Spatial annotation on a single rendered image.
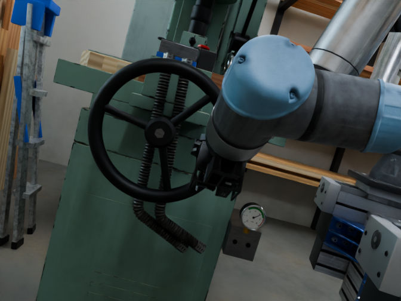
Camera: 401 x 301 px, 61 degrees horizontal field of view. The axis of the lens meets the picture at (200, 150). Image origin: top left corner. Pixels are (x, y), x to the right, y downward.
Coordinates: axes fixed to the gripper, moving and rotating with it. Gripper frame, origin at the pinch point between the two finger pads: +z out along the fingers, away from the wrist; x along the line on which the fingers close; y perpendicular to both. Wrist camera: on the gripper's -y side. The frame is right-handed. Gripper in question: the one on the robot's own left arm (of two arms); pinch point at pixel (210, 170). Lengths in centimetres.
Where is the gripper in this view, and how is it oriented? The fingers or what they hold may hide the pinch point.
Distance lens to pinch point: 62.8
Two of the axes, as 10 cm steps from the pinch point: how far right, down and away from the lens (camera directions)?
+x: 9.6, 2.7, 0.5
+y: -2.2, 8.9, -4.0
